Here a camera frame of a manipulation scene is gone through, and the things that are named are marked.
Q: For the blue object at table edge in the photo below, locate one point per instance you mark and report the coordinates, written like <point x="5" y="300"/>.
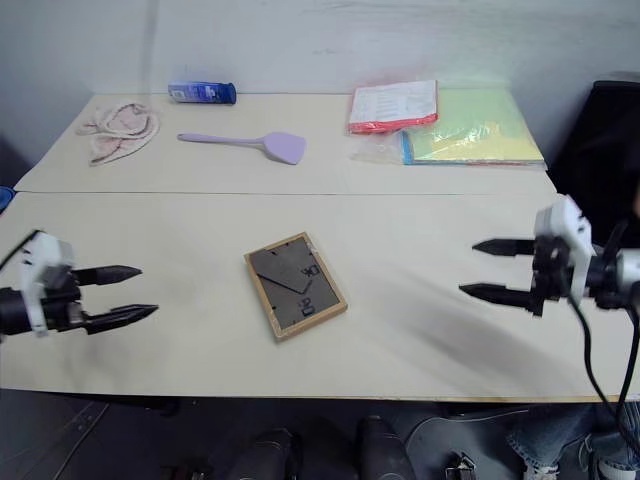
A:
<point x="4" y="199"/>

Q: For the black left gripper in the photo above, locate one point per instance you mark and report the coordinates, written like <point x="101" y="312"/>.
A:
<point x="59" y="300"/>

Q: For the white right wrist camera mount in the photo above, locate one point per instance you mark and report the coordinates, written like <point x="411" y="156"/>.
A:
<point x="567" y="227"/>

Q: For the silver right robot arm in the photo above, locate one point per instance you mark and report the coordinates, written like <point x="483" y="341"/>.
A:
<point x="617" y="275"/>

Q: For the blue cylindrical can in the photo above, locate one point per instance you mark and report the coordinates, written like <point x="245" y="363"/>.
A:
<point x="202" y="92"/>

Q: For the wooden picture frame face down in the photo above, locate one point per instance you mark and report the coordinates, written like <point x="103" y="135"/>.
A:
<point x="295" y="287"/>

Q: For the clear bag of coloured paper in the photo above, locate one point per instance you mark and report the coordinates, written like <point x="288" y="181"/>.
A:
<point x="475" y="132"/>

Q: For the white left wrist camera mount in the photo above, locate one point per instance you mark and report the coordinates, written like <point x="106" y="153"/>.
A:
<point x="39" y="260"/>

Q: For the black chair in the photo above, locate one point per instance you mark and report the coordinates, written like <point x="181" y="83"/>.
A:
<point x="600" y="135"/>

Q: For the red document pouch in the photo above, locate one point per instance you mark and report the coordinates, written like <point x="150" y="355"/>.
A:
<point x="392" y="107"/>

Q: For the purple silicone spatula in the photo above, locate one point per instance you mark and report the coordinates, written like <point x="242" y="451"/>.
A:
<point x="282" y="146"/>

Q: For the person's leg in jeans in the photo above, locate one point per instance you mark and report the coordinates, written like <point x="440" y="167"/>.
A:
<point x="555" y="440"/>

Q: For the pink crumpled cloth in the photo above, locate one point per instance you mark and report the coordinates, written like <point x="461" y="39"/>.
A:
<point x="122" y="130"/>

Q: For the grey round base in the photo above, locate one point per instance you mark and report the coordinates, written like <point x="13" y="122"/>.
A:
<point x="450" y="440"/>

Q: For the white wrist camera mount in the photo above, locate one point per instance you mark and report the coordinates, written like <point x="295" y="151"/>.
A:
<point x="39" y="260"/>
<point x="567" y="227"/>

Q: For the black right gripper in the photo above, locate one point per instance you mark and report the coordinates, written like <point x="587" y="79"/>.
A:
<point x="549" y="272"/>

